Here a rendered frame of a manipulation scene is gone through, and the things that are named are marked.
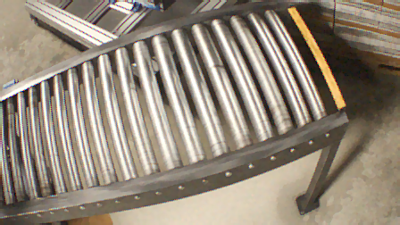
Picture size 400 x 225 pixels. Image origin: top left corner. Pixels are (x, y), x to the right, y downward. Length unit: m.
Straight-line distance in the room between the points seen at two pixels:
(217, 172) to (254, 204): 0.83
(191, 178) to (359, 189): 1.12
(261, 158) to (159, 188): 0.28
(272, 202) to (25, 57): 1.72
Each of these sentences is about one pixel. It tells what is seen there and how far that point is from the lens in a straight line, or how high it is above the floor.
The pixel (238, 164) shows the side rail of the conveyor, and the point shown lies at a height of 0.80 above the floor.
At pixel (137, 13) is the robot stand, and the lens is 2.54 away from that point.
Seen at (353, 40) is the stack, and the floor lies 0.26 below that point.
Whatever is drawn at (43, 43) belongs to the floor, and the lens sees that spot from 2.97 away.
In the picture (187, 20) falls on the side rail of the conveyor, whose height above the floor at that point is 0.80.
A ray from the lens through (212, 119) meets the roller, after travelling 1.50.
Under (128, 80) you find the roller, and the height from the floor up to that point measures 0.80.
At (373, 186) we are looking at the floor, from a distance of 2.35.
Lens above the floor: 2.11
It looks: 60 degrees down
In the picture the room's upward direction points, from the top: 8 degrees counter-clockwise
